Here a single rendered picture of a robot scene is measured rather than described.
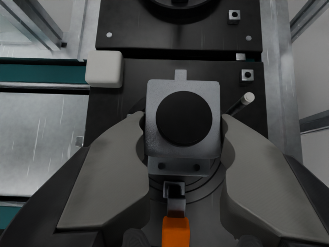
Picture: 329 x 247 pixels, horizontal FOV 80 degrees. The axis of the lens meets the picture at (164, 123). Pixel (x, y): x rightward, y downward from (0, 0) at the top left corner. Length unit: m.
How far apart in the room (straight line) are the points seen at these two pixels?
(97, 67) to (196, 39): 0.14
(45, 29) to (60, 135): 0.15
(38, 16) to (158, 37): 0.16
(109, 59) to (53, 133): 0.16
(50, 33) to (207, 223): 0.32
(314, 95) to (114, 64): 0.37
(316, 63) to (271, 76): 0.19
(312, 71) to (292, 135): 0.21
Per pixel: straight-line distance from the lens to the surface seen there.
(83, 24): 0.37
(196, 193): 0.24
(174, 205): 0.16
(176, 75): 0.17
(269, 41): 0.35
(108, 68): 0.27
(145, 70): 0.29
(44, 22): 0.34
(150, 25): 0.32
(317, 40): 0.53
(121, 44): 0.31
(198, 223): 0.27
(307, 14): 0.40
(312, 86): 0.48
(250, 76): 0.29
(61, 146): 0.35
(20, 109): 0.40
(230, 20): 0.33
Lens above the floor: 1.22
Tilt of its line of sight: 78 degrees down
